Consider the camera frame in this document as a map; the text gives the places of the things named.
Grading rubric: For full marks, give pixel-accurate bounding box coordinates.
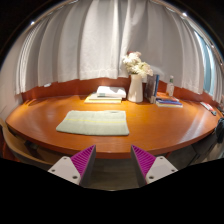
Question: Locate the blue flat book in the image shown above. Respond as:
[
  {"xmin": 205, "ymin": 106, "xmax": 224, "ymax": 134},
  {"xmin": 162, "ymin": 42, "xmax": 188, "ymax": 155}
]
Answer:
[{"xmin": 155, "ymin": 98, "xmax": 184, "ymax": 108}]

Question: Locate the pale green towel yellow stripe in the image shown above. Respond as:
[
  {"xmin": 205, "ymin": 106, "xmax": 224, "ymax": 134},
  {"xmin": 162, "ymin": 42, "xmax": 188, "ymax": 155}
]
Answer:
[{"xmin": 55, "ymin": 109, "xmax": 130, "ymax": 137}]

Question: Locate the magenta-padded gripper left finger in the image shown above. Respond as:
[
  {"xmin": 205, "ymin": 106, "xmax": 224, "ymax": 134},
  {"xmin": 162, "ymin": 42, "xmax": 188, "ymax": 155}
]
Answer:
[{"xmin": 47, "ymin": 144, "xmax": 97, "ymax": 188}]

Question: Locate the white ceramic vase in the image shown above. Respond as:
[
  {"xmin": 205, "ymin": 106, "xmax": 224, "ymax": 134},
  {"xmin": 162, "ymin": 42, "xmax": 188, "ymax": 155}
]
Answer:
[{"xmin": 127, "ymin": 73, "xmax": 145, "ymax": 104}]

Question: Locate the white flower bouquet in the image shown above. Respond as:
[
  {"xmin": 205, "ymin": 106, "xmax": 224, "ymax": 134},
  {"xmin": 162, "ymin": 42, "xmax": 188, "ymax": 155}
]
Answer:
[{"xmin": 121, "ymin": 50, "xmax": 154, "ymax": 79}]

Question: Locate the red flat book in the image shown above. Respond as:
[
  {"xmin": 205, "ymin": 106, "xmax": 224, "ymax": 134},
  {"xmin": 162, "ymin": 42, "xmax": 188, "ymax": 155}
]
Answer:
[{"xmin": 156, "ymin": 91, "xmax": 180, "ymax": 102}]

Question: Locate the thick white book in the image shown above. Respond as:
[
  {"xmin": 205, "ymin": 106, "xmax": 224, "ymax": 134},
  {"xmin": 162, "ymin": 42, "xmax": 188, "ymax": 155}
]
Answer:
[{"xmin": 96, "ymin": 85, "xmax": 128, "ymax": 99}]

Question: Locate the thin grey book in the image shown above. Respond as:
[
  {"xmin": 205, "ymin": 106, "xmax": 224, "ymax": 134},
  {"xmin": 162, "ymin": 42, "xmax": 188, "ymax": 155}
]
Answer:
[{"xmin": 88, "ymin": 93, "xmax": 123, "ymax": 101}]

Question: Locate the blue standing book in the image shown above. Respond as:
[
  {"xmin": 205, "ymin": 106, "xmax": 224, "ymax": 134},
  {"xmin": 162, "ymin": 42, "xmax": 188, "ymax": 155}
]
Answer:
[{"xmin": 151, "ymin": 73, "xmax": 161, "ymax": 104}]

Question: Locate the red pen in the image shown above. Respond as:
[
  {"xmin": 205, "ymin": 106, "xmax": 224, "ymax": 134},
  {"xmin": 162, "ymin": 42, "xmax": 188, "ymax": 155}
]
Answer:
[{"xmin": 199, "ymin": 101, "xmax": 218, "ymax": 117}]

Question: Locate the black object beside table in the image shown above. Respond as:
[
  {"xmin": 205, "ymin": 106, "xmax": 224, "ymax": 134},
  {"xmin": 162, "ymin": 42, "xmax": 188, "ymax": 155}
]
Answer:
[{"xmin": 214, "ymin": 117, "xmax": 224, "ymax": 144}]

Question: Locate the white curtain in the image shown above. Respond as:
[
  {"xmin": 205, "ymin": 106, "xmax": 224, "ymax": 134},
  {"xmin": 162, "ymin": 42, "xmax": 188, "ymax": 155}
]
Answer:
[{"xmin": 14, "ymin": 0, "xmax": 224, "ymax": 104}]

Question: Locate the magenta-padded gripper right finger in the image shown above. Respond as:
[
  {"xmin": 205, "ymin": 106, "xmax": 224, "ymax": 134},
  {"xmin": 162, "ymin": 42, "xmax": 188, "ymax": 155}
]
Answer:
[{"xmin": 130, "ymin": 144, "xmax": 179, "ymax": 188}]

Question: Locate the window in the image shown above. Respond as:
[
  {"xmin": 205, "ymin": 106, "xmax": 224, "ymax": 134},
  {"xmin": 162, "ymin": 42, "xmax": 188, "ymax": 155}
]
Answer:
[{"xmin": 194, "ymin": 31, "xmax": 216, "ymax": 96}]

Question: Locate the dark standing book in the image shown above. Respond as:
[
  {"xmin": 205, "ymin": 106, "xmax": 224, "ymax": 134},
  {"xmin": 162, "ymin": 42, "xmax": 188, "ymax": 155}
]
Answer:
[{"xmin": 144, "ymin": 73, "xmax": 158, "ymax": 101}]

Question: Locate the clear bottle green cap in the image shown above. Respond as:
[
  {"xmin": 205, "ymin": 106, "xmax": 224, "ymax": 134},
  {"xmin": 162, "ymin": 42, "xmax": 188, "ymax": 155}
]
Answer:
[{"xmin": 165, "ymin": 75, "xmax": 175, "ymax": 98}]

